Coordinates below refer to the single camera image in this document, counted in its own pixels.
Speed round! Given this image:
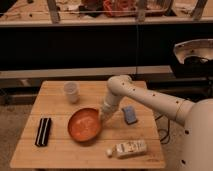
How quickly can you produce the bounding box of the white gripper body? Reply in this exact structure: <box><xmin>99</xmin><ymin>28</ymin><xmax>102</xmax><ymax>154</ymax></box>
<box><xmin>99</xmin><ymin>101</ymin><xmax>118</xmax><ymax>122</ymax></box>

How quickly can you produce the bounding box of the orange ceramic bowl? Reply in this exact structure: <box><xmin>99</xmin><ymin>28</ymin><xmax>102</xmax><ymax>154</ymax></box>
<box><xmin>67</xmin><ymin>108</ymin><xmax>102</xmax><ymax>142</ymax></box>

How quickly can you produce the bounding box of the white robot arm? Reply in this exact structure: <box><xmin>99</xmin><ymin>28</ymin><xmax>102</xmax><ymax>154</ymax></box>
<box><xmin>100</xmin><ymin>75</ymin><xmax>213</xmax><ymax>171</ymax></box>

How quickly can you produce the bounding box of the blue sponge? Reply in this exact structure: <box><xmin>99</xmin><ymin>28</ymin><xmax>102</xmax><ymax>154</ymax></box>
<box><xmin>122</xmin><ymin>106</ymin><xmax>137</xmax><ymax>125</ymax></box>

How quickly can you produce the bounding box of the white plastic cup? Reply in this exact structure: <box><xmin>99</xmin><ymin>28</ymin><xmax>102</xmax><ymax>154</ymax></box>
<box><xmin>63</xmin><ymin>81</ymin><xmax>79</xmax><ymax>103</ymax></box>

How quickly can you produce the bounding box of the white plastic bottle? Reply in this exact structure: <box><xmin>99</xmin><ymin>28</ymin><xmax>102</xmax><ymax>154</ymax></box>
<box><xmin>106</xmin><ymin>139</ymin><xmax>147</xmax><ymax>159</ymax></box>

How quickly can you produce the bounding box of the wooden table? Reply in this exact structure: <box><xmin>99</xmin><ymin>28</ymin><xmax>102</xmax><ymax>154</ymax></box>
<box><xmin>10</xmin><ymin>81</ymin><xmax>165</xmax><ymax>169</ymax></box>

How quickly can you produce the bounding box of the black rectangular box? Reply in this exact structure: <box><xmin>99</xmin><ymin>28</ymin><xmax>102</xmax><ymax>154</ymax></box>
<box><xmin>35</xmin><ymin>118</ymin><xmax>52</xmax><ymax>147</ymax></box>

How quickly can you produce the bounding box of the orange object on shelf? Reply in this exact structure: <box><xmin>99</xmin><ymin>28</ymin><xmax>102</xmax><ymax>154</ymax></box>
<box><xmin>103</xmin><ymin>0</ymin><xmax>136</xmax><ymax>17</ymax></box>

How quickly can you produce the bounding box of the white machine with black base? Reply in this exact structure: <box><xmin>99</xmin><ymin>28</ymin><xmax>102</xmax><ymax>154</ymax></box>
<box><xmin>171</xmin><ymin>38</ymin><xmax>213</xmax><ymax>78</ymax></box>

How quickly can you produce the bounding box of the black cable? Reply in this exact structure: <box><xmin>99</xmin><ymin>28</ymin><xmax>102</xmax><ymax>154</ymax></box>
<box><xmin>154</xmin><ymin>113</ymin><xmax>171</xmax><ymax>145</ymax></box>

